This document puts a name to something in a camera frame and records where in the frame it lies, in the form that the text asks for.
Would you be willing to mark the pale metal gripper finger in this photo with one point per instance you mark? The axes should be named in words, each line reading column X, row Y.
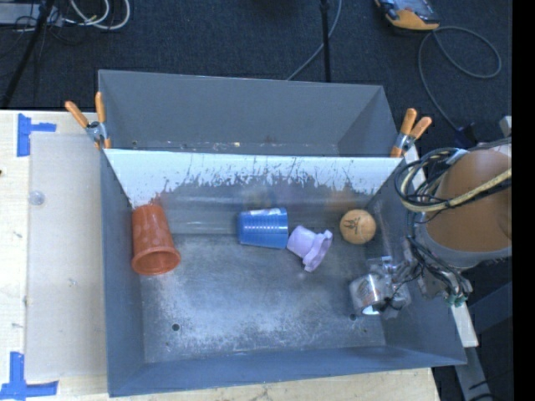
column 382, row 264
column 397, row 303

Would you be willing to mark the silver printed can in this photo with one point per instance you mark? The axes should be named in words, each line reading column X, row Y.
column 368, row 290

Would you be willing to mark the tan wooden ball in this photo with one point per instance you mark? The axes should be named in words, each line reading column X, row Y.
column 358, row 226

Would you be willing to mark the lilac plastic cup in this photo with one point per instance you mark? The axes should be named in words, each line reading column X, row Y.
column 309, row 245

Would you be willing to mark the blue plastic cup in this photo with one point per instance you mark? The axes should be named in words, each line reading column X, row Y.
column 263, row 228

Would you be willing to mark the grey metal bin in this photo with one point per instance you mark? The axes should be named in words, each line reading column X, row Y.
column 251, row 299

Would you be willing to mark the orange plastic cup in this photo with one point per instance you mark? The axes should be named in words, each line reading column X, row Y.
column 151, row 240

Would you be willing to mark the pale flat board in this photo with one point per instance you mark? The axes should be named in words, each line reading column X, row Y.
column 62, row 245

